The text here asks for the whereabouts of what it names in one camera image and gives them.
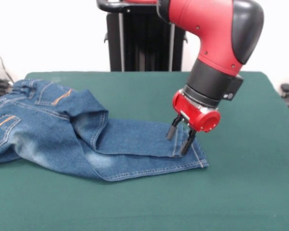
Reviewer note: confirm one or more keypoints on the blue denim jeans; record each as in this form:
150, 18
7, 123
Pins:
50, 139

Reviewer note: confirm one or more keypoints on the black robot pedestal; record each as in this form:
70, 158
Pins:
139, 41

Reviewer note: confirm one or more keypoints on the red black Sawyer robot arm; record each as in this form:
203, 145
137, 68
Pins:
219, 48

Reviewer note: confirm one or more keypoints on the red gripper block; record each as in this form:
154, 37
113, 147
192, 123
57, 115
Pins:
195, 114

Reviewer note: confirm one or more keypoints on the dark green table cloth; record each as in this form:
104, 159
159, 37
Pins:
183, 204

